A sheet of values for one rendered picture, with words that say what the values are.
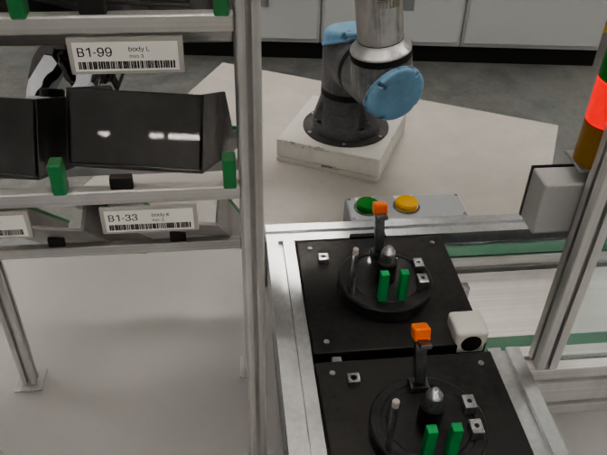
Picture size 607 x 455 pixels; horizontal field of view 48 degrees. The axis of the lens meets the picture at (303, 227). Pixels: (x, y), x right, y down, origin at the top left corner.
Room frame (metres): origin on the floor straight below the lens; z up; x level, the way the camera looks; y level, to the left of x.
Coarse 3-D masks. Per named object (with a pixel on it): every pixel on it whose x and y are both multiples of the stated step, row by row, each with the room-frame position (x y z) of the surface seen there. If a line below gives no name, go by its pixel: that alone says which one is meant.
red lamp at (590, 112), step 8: (600, 80) 0.66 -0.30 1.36; (600, 88) 0.65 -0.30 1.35; (592, 96) 0.67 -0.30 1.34; (600, 96) 0.65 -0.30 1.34; (592, 104) 0.66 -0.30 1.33; (600, 104) 0.65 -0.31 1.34; (592, 112) 0.65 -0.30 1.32; (600, 112) 0.65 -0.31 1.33; (592, 120) 0.65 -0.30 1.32; (600, 120) 0.64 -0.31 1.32; (600, 128) 0.64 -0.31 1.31
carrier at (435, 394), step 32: (480, 352) 0.63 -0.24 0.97; (320, 384) 0.57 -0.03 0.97; (384, 384) 0.57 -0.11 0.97; (448, 384) 0.56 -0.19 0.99; (480, 384) 0.58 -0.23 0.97; (352, 416) 0.52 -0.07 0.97; (384, 416) 0.51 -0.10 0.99; (416, 416) 0.50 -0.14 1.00; (448, 416) 0.51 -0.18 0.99; (480, 416) 0.51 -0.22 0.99; (512, 416) 0.53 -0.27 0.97; (352, 448) 0.48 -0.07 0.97; (384, 448) 0.46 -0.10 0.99; (416, 448) 0.46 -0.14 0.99; (448, 448) 0.45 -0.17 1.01; (480, 448) 0.47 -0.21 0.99; (512, 448) 0.48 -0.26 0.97
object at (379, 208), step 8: (376, 208) 0.82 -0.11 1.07; (384, 208) 0.82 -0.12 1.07; (376, 216) 0.82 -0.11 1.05; (384, 216) 0.80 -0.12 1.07; (376, 224) 0.81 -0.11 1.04; (384, 224) 0.82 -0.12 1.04; (376, 232) 0.81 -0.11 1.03; (384, 232) 0.81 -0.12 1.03; (376, 240) 0.81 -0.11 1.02; (384, 240) 0.81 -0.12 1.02; (376, 248) 0.80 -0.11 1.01
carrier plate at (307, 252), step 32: (416, 256) 0.83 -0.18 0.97; (448, 256) 0.83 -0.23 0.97; (320, 288) 0.75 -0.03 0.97; (448, 288) 0.76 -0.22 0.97; (320, 320) 0.68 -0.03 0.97; (352, 320) 0.68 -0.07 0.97; (416, 320) 0.69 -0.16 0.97; (320, 352) 0.62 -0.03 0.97; (352, 352) 0.63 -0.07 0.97; (384, 352) 0.63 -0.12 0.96; (448, 352) 0.64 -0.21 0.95
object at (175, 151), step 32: (96, 96) 0.57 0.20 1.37; (128, 96) 0.57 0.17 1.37; (160, 96) 0.57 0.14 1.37; (192, 96) 0.57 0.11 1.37; (224, 96) 0.68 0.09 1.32; (96, 128) 0.56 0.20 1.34; (128, 128) 0.56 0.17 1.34; (160, 128) 0.56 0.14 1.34; (192, 128) 0.56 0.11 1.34; (224, 128) 0.67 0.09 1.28; (96, 160) 0.55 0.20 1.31; (128, 160) 0.55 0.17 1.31; (160, 160) 0.55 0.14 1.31; (192, 160) 0.55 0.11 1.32
